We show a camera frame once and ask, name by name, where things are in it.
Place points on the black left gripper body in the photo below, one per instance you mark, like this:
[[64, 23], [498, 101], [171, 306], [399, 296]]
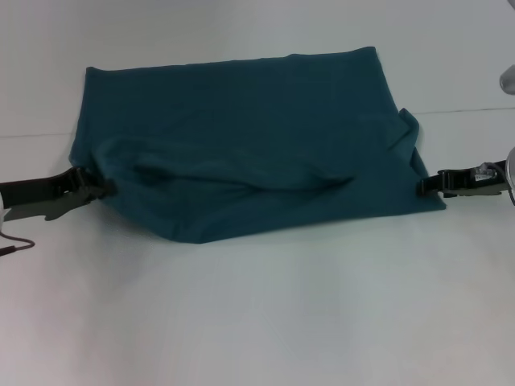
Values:
[[40, 193]]

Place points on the teal t-shirt with FREE print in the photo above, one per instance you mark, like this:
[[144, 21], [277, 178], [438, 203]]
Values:
[[249, 153]]

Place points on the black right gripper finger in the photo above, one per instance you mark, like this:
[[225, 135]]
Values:
[[430, 187]]

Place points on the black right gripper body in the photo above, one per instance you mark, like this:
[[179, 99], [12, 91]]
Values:
[[475, 183]]

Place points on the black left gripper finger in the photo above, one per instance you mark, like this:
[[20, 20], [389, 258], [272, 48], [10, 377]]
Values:
[[101, 189]]

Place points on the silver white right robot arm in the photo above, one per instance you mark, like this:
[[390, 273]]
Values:
[[511, 173]]

